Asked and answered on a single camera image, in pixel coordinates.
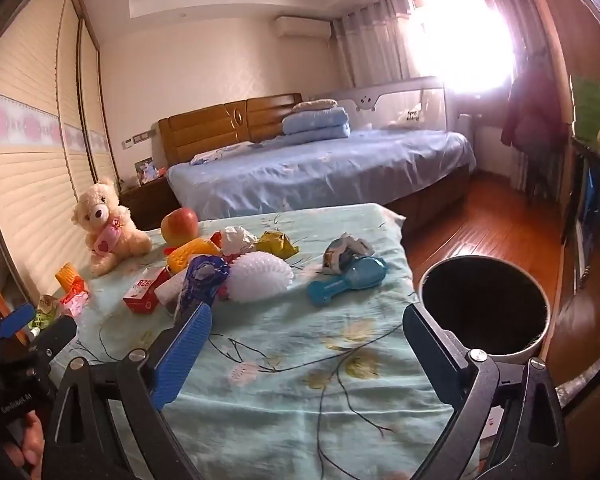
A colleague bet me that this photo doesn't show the blue purple snack bag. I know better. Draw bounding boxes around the blue purple snack bag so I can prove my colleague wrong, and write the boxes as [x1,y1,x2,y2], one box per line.
[174,255,230,321]

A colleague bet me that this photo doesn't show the white air conditioner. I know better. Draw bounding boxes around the white air conditioner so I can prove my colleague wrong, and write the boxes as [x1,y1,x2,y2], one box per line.
[274,15,332,38]

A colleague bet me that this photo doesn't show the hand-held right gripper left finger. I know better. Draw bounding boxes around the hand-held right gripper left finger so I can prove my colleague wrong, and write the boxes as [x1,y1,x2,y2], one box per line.
[42,302,216,480]

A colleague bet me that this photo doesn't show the wall switch panel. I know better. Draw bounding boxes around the wall switch panel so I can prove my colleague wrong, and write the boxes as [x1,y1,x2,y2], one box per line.
[122,129,158,150]

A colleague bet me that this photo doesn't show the orange snack packet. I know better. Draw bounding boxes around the orange snack packet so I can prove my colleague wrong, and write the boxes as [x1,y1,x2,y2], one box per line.
[55,262,88,293]

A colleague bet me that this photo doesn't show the wooden nightstand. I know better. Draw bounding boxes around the wooden nightstand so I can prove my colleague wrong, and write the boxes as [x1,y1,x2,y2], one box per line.
[119,180,168,233]

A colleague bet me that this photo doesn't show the blue white packet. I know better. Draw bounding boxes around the blue white packet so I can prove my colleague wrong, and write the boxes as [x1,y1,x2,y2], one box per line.
[322,233,376,275]

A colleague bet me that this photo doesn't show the green box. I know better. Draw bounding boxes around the green box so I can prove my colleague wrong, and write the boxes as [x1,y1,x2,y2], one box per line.
[571,76,600,143]

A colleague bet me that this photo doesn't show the white red wrapper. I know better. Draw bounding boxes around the white red wrapper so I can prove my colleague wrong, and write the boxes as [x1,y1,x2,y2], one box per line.
[211,226,258,256]

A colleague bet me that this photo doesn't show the yellow green wrapper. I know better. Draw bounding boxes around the yellow green wrapper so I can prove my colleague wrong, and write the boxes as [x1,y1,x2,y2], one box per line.
[254,230,300,260]

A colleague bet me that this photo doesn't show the blue plastic hairbrush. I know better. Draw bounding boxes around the blue plastic hairbrush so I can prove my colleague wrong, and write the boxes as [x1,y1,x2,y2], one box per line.
[307,256,388,307]

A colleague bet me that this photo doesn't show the cream teddy bear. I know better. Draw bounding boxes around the cream teddy bear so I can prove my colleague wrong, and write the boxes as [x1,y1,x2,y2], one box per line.
[71,178,153,277]

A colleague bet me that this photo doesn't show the small red box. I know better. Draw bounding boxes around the small red box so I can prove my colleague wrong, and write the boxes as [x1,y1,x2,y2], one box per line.
[123,266,171,314]

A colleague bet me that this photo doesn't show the wooden headboard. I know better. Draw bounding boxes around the wooden headboard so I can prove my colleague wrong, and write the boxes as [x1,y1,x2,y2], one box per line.
[158,92,303,168]

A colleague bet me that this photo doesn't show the round white bin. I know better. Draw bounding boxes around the round white bin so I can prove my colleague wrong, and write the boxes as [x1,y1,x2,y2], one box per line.
[416,255,551,366]

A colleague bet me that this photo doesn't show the small white box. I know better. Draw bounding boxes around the small white box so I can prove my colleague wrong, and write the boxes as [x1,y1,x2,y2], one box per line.
[154,272,186,307]

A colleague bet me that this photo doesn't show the maroon hanging coat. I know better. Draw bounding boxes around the maroon hanging coat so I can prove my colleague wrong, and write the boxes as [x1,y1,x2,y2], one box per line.
[500,67,568,153]

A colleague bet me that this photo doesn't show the folded blue quilt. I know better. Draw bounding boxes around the folded blue quilt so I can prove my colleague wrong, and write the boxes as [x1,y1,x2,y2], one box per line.
[281,107,351,139]

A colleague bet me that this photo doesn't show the red apple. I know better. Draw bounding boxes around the red apple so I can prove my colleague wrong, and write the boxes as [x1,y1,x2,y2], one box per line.
[160,207,200,247]

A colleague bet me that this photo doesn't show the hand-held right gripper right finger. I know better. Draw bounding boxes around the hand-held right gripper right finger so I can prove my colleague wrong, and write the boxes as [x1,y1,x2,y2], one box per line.
[402,302,571,480]

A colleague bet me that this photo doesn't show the mint floral blanket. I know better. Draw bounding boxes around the mint floral blanket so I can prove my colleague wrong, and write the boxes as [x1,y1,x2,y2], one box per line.
[50,203,481,480]

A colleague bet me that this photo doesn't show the cream sliding wardrobe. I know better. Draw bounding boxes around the cream sliding wardrobe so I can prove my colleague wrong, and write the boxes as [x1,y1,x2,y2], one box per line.
[0,0,126,321]

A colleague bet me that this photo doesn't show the person's left hand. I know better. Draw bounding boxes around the person's left hand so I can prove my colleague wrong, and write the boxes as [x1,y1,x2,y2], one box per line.
[2,409,46,472]

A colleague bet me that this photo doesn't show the white spiky ball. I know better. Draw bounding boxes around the white spiky ball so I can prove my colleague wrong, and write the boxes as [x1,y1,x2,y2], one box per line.
[224,254,294,304]

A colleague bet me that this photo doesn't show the bed with blue sheet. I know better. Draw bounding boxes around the bed with blue sheet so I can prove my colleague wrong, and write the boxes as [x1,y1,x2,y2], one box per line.
[166,127,477,222]

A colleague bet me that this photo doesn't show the grey beige curtain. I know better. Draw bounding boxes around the grey beige curtain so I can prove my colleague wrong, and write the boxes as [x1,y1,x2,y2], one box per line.
[330,0,421,88]

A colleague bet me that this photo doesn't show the beige pillow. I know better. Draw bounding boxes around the beige pillow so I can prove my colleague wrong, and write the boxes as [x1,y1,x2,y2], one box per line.
[291,99,338,113]

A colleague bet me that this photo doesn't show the grey bed guard rail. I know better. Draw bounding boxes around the grey bed guard rail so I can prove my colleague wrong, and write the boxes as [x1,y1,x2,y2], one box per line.
[307,76,447,133]

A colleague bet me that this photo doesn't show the photo frame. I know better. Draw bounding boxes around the photo frame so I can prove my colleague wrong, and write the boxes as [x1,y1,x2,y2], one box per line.
[134,157,160,186]

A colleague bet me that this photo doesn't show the yellow toy corn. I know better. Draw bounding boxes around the yellow toy corn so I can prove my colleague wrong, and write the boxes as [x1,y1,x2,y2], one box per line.
[166,239,222,276]

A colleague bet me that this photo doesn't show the bright window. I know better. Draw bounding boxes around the bright window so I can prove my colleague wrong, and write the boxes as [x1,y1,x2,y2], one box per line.
[415,0,516,93]

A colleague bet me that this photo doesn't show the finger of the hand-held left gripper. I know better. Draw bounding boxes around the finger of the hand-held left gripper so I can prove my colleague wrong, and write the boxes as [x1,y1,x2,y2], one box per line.
[0,302,36,342]
[27,316,78,361]

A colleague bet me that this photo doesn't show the light blue small cloth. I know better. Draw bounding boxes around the light blue small cloth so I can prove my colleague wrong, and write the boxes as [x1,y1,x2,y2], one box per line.
[190,142,253,166]

